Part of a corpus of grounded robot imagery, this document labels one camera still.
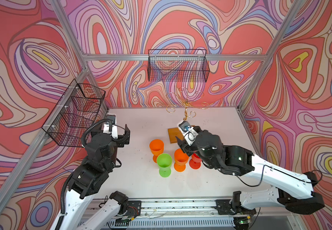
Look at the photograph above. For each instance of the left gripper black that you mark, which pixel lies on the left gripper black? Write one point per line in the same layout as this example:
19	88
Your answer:
124	138

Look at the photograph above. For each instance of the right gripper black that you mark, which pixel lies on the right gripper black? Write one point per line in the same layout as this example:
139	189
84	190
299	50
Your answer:
185	147

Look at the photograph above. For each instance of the orange wine glass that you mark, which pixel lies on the orange wine glass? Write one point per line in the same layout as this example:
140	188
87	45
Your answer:
157	148
181	159

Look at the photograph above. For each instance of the red wine glass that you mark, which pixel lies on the red wine glass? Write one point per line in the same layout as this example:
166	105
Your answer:
195	162

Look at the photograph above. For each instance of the green wine glass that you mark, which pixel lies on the green wine glass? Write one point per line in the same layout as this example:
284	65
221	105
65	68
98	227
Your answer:
164	162

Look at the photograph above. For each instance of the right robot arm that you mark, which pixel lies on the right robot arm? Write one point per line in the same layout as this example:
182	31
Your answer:
291	190

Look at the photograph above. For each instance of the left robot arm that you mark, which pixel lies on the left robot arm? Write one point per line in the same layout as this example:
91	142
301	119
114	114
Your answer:
101	142

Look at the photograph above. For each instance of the wooden rack base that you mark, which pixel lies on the wooden rack base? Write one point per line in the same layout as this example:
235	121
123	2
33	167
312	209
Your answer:
175	132

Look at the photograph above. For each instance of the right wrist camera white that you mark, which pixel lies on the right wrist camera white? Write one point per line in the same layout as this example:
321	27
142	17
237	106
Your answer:
188	132

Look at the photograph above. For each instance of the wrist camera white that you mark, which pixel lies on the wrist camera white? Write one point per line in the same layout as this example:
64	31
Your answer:
113	131
188	132

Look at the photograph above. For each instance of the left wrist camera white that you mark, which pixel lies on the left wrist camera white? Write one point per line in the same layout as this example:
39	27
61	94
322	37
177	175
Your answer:
113	131

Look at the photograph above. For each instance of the gold wire glass rack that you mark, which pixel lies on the gold wire glass rack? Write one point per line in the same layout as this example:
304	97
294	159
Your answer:
181	98

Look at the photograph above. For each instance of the black wire basket left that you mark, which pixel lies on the black wire basket left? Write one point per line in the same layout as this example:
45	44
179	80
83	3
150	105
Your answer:
77	111

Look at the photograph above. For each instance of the black wire basket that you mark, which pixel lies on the black wire basket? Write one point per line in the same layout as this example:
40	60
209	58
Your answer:
77	111
178	65

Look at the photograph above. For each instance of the aluminium mounting rail front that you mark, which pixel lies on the aluminium mounting rail front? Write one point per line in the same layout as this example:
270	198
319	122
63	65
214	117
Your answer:
177	211

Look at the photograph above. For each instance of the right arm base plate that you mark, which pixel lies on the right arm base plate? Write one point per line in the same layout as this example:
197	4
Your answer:
225	207

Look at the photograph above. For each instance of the black wire basket back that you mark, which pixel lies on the black wire basket back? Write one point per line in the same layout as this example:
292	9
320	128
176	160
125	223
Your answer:
178	65

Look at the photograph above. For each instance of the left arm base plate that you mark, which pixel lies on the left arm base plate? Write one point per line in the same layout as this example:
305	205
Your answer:
124	220

